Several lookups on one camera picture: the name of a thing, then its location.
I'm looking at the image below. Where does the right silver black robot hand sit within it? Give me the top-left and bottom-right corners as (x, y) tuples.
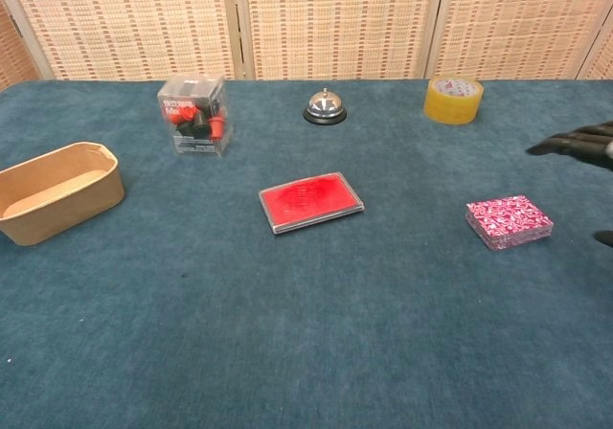
(526, 121), (613, 248)

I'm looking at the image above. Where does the pink patterned card deck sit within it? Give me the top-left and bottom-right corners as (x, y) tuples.
(465, 193), (556, 253)

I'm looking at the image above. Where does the woven bamboo screen panel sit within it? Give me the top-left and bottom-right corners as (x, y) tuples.
(0, 0), (40, 93)
(234, 0), (451, 82)
(424, 0), (613, 81)
(574, 25), (613, 81)
(0, 0), (245, 82)

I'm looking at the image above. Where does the yellow clear packing tape roll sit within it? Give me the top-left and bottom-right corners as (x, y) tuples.
(422, 75), (486, 126)

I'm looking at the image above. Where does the silver call bell black base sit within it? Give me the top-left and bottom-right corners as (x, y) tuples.
(302, 87), (348, 126)

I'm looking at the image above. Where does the red ink pad clear case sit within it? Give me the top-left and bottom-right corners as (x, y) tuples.
(258, 170), (366, 237)

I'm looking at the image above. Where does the blue velvet table cloth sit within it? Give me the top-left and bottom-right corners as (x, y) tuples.
(0, 79), (613, 429)

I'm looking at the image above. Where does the clear box of red black stoppers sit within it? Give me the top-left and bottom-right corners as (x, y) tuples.
(156, 74), (230, 159)

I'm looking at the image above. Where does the brown oval paper box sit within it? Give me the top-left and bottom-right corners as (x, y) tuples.
(0, 141), (126, 247)

